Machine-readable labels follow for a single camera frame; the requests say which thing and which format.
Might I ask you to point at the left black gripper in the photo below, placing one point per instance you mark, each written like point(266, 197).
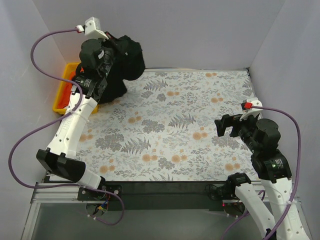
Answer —
point(116, 43)

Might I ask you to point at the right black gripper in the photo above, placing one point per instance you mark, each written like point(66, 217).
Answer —
point(233, 125)

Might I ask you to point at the black t shirt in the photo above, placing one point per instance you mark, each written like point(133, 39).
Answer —
point(129, 65)

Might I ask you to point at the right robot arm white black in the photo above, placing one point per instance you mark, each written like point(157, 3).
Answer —
point(282, 221)

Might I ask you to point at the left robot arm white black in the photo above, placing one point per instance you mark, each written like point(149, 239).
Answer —
point(59, 158)

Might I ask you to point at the yellow plastic bin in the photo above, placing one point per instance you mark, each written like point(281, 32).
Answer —
point(69, 72)

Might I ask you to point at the orange t shirt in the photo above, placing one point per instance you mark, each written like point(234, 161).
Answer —
point(63, 97)

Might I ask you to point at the floral table cloth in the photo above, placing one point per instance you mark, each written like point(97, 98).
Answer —
point(163, 129)

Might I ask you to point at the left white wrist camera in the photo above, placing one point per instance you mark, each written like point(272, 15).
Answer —
point(92, 29)

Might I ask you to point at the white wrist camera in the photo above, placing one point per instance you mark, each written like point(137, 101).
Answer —
point(92, 29)
point(250, 107)

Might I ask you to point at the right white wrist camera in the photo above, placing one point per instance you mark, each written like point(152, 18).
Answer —
point(250, 107)

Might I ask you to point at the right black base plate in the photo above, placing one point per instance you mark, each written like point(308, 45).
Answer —
point(222, 192)

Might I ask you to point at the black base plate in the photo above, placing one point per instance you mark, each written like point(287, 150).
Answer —
point(85, 194)
point(222, 192)

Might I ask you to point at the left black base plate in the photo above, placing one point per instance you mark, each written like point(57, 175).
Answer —
point(85, 194)

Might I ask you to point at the aluminium frame rail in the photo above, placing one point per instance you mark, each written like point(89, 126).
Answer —
point(46, 194)

